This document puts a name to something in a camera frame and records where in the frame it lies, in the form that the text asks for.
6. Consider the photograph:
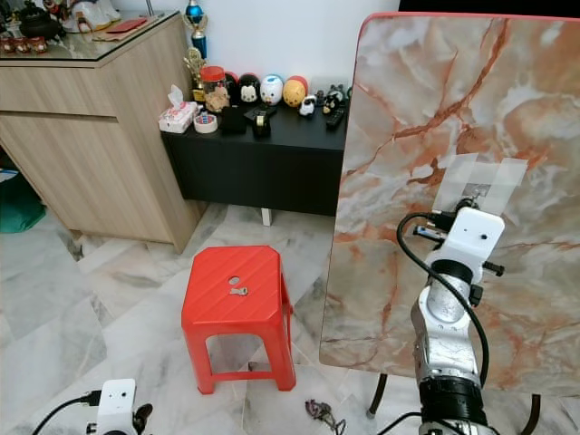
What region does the orange round figurine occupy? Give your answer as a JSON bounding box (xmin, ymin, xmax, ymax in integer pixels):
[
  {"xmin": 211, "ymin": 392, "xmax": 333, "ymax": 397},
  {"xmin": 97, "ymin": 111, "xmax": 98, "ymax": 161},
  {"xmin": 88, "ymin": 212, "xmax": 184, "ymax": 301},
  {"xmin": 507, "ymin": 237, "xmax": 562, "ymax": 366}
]
[{"xmin": 282, "ymin": 76, "xmax": 309, "ymax": 108}]

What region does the small black figure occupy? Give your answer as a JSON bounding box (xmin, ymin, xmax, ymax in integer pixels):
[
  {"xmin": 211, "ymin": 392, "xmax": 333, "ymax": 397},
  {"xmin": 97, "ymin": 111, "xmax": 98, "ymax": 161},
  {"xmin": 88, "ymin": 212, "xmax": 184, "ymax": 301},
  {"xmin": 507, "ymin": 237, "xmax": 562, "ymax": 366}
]
[{"xmin": 322, "ymin": 84, "xmax": 346, "ymax": 111}]

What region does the clear jar with red lid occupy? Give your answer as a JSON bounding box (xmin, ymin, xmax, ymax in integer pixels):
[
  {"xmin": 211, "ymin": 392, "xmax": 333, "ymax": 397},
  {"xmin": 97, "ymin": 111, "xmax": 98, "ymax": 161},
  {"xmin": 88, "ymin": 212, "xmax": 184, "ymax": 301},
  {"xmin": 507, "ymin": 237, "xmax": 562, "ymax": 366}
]
[{"xmin": 200, "ymin": 65, "xmax": 228, "ymax": 113}]

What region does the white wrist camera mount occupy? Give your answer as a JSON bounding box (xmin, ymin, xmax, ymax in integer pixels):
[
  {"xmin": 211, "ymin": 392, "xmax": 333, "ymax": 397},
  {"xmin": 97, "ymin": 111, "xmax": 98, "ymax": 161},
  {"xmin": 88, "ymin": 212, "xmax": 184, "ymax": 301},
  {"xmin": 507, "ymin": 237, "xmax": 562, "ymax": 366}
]
[
  {"xmin": 97, "ymin": 379, "xmax": 137, "ymax": 435},
  {"xmin": 426, "ymin": 207, "xmax": 506, "ymax": 282}
]

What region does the black remote control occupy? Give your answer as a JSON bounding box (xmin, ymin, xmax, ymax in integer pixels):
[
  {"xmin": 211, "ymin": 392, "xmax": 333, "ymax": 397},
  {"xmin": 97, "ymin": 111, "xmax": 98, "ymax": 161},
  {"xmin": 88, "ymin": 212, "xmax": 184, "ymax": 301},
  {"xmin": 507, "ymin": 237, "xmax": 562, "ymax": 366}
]
[{"xmin": 324, "ymin": 107, "xmax": 346, "ymax": 131}]

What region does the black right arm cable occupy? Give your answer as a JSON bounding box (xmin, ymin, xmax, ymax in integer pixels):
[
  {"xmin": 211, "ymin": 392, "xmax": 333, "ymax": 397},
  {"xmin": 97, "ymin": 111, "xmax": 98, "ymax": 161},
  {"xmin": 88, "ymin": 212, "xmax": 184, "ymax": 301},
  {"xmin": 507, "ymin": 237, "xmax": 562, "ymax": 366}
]
[{"xmin": 396, "ymin": 213, "xmax": 491, "ymax": 389}]

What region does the small gold trophy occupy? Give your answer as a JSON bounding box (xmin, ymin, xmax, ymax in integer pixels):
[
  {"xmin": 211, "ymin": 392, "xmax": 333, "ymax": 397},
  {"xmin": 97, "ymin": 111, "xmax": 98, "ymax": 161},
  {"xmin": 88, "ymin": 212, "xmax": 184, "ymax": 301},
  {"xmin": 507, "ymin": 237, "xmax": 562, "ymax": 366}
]
[{"xmin": 184, "ymin": 47, "xmax": 205, "ymax": 101}]

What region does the light wooden cabinet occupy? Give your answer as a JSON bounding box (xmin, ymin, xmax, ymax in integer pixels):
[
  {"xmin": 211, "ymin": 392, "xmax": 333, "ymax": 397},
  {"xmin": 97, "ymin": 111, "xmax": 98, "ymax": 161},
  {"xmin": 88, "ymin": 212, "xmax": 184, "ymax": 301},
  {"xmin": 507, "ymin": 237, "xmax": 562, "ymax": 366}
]
[{"xmin": 0, "ymin": 11, "xmax": 208, "ymax": 253}]

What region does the pink tissue box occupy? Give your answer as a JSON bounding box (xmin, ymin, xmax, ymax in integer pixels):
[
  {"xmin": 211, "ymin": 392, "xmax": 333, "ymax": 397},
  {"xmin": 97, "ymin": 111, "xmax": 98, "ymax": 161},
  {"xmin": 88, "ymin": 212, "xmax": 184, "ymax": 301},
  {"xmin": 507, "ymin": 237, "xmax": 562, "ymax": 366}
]
[{"xmin": 159, "ymin": 84, "xmax": 199, "ymax": 133}]

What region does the small black box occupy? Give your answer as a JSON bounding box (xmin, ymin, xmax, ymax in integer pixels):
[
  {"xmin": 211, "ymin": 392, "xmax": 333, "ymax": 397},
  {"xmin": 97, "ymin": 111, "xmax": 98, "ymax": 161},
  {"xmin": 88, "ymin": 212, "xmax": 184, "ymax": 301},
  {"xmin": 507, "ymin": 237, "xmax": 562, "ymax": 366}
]
[{"xmin": 220, "ymin": 106, "xmax": 248, "ymax": 136}]

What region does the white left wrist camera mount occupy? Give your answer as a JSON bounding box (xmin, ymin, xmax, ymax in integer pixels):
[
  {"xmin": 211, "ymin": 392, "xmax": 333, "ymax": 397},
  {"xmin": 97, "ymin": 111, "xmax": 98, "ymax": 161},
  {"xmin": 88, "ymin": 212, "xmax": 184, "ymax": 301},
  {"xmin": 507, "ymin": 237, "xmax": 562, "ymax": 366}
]
[{"xmin": 97, "ymin": 379, "xmax": 137, "ymax": 435}]

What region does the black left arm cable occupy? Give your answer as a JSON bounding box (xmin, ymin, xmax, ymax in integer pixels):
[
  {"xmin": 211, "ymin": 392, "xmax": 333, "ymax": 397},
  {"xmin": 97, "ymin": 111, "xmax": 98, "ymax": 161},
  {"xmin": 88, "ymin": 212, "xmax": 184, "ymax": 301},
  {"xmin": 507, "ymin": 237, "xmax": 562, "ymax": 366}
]
[{"xmin": 32, "ymin": 391, "xmax": 101, "ymax": 435}]

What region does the black tape dispenser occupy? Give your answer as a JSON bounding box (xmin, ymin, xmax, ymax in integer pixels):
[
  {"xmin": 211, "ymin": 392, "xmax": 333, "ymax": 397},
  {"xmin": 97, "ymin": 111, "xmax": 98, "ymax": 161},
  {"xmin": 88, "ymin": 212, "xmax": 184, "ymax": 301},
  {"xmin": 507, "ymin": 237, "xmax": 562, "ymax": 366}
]
[{"xmin": 252, "ymin": 109, "xmax": 274, "ymax": 138}]

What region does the flat red book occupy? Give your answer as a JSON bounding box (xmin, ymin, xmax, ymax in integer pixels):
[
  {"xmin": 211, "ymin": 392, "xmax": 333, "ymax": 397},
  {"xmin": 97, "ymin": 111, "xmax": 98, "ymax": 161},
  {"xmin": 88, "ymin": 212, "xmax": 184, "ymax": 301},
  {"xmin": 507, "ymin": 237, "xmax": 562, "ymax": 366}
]
[{"xmin": 106, "ymin": 16, "xmax": 150, "ymax": 35}]

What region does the red plastic stool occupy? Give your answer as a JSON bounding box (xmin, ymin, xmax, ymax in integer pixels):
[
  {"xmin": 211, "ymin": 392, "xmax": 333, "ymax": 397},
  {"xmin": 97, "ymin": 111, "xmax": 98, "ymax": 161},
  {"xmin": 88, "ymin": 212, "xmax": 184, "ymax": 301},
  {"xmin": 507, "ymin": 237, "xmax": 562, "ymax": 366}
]
[{"xmin": 181, "ymin": 246, "xmax": 296, "ymax": 395}]

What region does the beige tape roll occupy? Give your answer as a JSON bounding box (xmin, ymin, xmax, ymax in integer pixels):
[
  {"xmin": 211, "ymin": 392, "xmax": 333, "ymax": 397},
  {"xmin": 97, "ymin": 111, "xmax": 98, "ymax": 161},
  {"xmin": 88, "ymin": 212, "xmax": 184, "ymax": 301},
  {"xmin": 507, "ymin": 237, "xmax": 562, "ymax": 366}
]
[{"xmin": 193, "ymin": 112, "xmax": 218, "ymax": 134}]

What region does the key bunch with striped strap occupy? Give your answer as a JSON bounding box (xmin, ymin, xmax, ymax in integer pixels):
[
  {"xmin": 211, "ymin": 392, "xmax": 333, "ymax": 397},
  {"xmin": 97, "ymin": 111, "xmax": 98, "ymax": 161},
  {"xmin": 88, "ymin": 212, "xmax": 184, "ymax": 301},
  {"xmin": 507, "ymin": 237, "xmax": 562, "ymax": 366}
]
[{"xmin": 306, "ymin": 399, "xmax": 345, "ymax": 434}]

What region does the black teapot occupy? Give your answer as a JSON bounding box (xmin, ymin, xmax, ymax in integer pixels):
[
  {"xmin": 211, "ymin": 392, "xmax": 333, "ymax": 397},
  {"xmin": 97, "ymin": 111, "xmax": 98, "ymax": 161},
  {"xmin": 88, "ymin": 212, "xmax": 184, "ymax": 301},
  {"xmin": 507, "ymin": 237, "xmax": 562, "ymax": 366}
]
[{"xmin": 24, "ymin": 5, "xmax": 67, "ymax": 40}]

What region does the blue ball trophy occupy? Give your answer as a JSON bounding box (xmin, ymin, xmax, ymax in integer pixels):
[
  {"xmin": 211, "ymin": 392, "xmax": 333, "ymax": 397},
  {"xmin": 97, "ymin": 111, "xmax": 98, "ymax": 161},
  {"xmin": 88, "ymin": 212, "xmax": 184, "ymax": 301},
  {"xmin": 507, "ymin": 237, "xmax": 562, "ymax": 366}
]
[{"xmin": 185, "ymin": 0, "xmax": 210, "ymax": 60}]

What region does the black and white round figurine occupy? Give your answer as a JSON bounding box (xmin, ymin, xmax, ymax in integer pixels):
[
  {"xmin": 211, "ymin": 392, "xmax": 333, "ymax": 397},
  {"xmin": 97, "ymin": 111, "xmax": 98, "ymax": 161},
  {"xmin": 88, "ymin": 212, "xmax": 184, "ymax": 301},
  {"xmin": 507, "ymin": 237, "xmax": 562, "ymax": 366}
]
[{"xmin": 237, "ymin": 74, "xmax": 261, "ymax": 106}]

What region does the marble pattern folding table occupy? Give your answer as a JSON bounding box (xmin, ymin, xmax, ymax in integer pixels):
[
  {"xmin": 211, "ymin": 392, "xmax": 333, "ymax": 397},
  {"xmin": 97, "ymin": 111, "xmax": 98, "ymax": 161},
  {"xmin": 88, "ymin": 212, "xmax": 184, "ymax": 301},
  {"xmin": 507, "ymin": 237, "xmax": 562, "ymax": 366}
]
[{"xmin": 319, "ymin": 12, "xmax": 580, "ymax": 396}]

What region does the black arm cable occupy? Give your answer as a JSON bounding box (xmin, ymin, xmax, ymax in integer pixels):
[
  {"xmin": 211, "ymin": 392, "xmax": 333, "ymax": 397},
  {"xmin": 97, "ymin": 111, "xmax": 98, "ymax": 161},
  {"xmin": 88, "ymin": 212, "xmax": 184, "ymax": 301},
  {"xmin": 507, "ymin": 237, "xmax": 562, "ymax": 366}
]
[
  {"xmin": 396, "ymin": 213, "xmax": 491, "ymax": 389},
  {"xmin": 32, "ymin": 391, "xmax": 101, "ymax": 435}
]

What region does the metal hook under clear tape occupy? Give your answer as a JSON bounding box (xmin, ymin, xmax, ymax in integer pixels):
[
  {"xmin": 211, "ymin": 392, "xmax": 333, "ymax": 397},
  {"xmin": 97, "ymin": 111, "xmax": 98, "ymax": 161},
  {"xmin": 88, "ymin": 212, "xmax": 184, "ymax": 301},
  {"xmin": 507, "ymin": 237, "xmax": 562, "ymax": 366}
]
[{"xmin": 430, "ymin": 156, "xmax": 528, "ymax": 215}]

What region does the white and blue round figurine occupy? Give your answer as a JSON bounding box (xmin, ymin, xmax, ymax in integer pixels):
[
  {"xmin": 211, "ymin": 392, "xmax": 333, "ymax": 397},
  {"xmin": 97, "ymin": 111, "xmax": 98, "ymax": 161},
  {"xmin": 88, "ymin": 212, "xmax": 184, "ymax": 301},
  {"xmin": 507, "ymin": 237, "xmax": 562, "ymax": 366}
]
[{"xmin": 259, "ymin": 74, "xmax": 284, "ymax": 106}]

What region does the black low console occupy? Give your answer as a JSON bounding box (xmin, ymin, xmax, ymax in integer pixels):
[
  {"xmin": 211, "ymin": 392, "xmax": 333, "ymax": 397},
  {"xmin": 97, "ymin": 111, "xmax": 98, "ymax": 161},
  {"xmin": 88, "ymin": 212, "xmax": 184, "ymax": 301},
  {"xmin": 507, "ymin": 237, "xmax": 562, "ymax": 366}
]
[{"xmin": 161, "ymin": 98, "xmax": 351, "ymax": 227}]

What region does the white ceramic statue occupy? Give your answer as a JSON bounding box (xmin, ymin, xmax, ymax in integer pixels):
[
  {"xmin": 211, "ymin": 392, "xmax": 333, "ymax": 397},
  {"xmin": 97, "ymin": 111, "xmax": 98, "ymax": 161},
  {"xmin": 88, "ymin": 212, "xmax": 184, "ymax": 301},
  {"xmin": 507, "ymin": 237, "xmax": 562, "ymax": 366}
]
[{"xmin": 68, "ymin": 0, "xmax": 124, "ymax": 33}]

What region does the green bag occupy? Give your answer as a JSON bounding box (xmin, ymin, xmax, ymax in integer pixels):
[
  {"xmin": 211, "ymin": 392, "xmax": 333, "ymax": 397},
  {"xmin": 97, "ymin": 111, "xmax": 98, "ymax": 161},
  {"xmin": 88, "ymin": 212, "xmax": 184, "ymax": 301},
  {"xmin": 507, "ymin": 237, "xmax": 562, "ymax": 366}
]
[{"xmin": 0, "ymin": 170, "xmax": 47, "ymax": 234}]

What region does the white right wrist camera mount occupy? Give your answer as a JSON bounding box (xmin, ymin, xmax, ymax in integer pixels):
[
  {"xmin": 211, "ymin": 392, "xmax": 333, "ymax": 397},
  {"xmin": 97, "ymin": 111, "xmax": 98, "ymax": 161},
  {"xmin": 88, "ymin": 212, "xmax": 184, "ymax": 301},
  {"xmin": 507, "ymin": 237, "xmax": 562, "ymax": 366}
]
[{"xmin": 426, "ymin": 207, "xmax": 506, "ymax": 282}]

